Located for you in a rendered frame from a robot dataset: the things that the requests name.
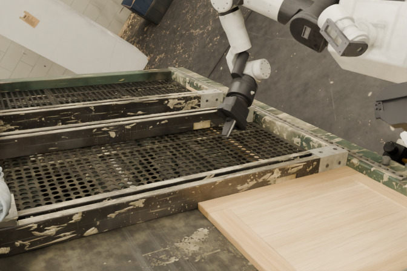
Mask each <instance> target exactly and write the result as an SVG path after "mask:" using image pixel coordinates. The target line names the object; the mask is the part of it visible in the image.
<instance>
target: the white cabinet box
mask: <svg viewBox="0 0 407 271"><path fill-rule="evenodd" d="M0 34H1V35H3V36H5V37H7V38H9V39H11V40H13V41H15V42H16V43H18V44H20V45H22V46H24V47H26V48H28V49H30V50H32V51H34V52H35V53H37V54H40V55H41V56H44V57H46V58H47V59H50V60H51V61H53V62H55V63H57V64H59V65H61V66H63V67H65V68H67V69H68V70H70V71H72V72H74V73H76V74H89V73H107V72H117V71H136V70H143V69H144V68H145V66H146V64H147V63H148V60H149V58H148V57H146V55H144V54H143V53H142V52H141V51H140V50H138V49H137V48H136V47H135V46H134V45H131V44H130V43H129V42H127V41H125V40H124V39H122V38H120V37H119V36H117V35H116V34H114V33H112V32H111V31H109V30H107V29H106V28H104V27H103V26H101V25H99V24H98V23H96V22H95V21H93V20H91V19H90V18H88V17H86V16H85V15H83V14H82V13H80V12H78V11H77V10H75V9H73V8H72V7H70V6H69V5H67V4H65V3H64V2H62V1H60V0H0Z"/></svg>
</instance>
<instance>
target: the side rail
mask: <svg viewBox="0 0 407 271"><path fill-rule="evenodd" d="M163 79H171V71H170V70H168V69H166V68H164V69H153V70H136V71H117V72H107V73H89V74H71V75H61V76H43V77H25V78H15V79H0V93H2V92H11V91H25V90H40V89H49V88H63V87H78V86H87V85H102V84H110V83H125V82H140V81H148V80H163Z"/></svg>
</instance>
